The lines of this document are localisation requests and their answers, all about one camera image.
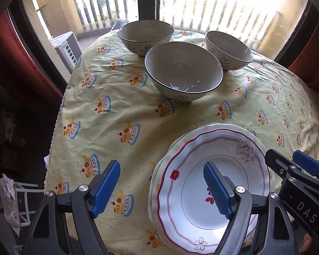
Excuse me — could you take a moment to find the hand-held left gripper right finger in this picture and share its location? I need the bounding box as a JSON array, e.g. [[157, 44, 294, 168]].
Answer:
[[203, 161, 299, 255]]

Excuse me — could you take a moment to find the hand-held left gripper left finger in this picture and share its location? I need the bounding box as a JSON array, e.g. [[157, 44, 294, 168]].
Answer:
[[23, 159, 122, 255]]

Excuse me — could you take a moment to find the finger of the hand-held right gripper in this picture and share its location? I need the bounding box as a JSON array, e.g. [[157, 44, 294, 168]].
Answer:
[[265, 149, 301, 181], [292, 150, 319, 184]]

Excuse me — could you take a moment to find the red rim scalloped plate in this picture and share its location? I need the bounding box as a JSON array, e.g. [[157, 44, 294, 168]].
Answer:
[[156, 128, 272, 253]]

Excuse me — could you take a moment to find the yellow flower scalloped plate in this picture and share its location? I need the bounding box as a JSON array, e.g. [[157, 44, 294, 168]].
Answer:
[[148, 123, 275, 254]]

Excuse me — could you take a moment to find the white bowl dark rim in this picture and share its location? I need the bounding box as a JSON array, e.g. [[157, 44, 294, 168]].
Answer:
[[205, 31, 255, 71], [144, 42, 224, 103], [117, 21, 175, 57]]

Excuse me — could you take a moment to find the white metal rack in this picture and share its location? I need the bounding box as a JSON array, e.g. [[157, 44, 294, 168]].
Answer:
[[13, 181, 39, 226]]

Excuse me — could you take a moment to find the yellow printed tablecloth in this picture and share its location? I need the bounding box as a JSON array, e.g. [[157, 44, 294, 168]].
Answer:
[[44, 28, 319, 253]]

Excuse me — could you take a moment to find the crumpled white cloth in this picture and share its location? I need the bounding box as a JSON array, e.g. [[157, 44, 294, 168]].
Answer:
[[0, 174, 20, 227]]

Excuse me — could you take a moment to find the red curtain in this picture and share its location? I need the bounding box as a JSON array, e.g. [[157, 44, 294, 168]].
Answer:
[[288, 18, 319, 91], [0, 13, 64, 112]]

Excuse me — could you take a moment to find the white air conditioner unit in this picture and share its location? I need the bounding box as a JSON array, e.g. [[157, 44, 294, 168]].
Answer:
[[50, 31, 83, 75]]

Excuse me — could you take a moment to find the balcony railing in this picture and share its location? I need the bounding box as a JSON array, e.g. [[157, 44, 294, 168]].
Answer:
[[65, 0, 309, 51]]

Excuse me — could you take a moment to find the dark window frame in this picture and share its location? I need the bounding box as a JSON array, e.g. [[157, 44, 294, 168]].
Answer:
[[8, 0, 319, 96]]

